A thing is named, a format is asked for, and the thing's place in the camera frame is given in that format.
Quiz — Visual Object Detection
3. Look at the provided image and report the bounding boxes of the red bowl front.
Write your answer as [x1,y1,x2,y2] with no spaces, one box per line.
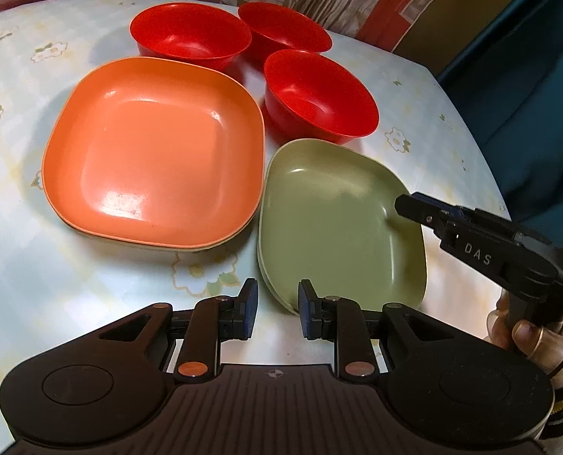
[263,49,379,145]

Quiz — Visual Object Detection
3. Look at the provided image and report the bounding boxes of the red bowl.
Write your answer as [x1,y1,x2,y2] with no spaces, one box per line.
[130,2,252,71]
[263,49,379,145]
[238,1,333,65]

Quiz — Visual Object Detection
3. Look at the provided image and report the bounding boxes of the orange square plate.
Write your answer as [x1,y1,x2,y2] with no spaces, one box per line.
[41,56,265,246]

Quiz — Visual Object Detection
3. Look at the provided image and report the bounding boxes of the person right hand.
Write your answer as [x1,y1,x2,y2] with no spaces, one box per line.
[485,290,563,375]

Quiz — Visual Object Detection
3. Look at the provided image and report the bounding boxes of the teal curtain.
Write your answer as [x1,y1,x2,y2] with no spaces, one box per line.
[440,0,563,248]

